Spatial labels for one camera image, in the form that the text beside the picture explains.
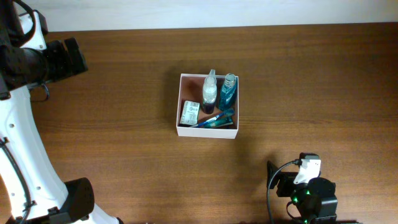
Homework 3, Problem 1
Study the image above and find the white teal toothpaste tube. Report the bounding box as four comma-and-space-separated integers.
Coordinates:
203, 116, 233, 128

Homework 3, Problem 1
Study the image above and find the clear purple spray bottle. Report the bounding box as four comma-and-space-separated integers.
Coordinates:
202, 69, 217, 114

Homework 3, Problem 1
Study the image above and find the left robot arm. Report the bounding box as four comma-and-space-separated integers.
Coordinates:
1, 38, 122, 223

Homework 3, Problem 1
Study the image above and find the teal mouthwash bottle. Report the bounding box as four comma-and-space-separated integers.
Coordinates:
219, 73, 237, 111

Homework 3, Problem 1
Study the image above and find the right black cable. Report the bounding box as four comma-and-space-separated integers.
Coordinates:
266, 159, 302, 224

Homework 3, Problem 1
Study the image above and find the white open cardboard box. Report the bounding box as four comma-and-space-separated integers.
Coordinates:
175, 73, 239, 139

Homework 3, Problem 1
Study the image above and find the green white soap box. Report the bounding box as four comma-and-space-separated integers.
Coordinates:
180, 101, 200, 126

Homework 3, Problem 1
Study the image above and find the blue white toothbrush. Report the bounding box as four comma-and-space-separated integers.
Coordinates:
191, 108, 235, 128

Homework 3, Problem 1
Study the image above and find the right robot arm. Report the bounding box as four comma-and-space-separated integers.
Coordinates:
266, 159, 338, 224

